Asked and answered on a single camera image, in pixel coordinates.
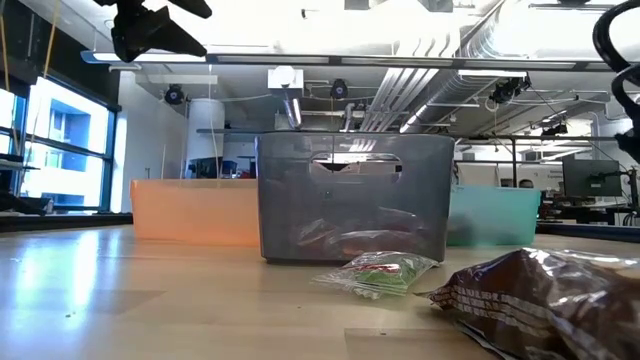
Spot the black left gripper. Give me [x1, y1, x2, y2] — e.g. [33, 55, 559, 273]
[93, 0, 214, 64]

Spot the clear bag green candy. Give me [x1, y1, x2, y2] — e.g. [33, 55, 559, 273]
[309, 250, 440, 300]

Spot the black round spot lamp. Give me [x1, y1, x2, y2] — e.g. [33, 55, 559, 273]
[164, 83, 185, 106]
[329, 78, 350, 100]

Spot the long ceiling light bar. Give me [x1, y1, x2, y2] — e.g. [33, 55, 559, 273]
[80, 49, 640, 72]

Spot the white round column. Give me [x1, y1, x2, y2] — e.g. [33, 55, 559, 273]
[185, 98, 226, 179]

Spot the white ceiling box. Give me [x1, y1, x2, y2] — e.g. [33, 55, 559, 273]
[267, 65, 305, 90]

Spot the large dark-framed window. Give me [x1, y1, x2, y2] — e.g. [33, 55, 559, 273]
[0, 74, 121, 214]

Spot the orange plastic bin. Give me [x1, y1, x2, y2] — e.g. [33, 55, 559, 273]
[129, 178, 261, 247]

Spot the dark grey plastic bin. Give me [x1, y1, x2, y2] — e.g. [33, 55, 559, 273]
[255, 132, 456, 265]

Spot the teal plastic bin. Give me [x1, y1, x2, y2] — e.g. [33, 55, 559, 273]
[446, 184, 542, 248]

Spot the black background monitor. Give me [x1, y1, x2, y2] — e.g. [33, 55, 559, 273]
[562, 158, 624, 199]

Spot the dark background desk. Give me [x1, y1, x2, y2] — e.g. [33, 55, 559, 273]
[537, 197, 640, 226]

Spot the brown foil snack bag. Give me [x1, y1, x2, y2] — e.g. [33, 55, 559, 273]
[414, 247, 640, 360]

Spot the yellow hanging cable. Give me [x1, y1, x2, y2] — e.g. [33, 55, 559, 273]
[42, 0, 61, 79]

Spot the black ceiling camera rig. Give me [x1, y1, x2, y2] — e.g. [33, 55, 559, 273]
[489, 74, 532, 105]

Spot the black background frame rail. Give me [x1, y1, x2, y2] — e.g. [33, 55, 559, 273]
[196, 128, 640, 142]

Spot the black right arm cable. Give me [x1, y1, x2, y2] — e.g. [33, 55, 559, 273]
[592, 0, 640, 126]

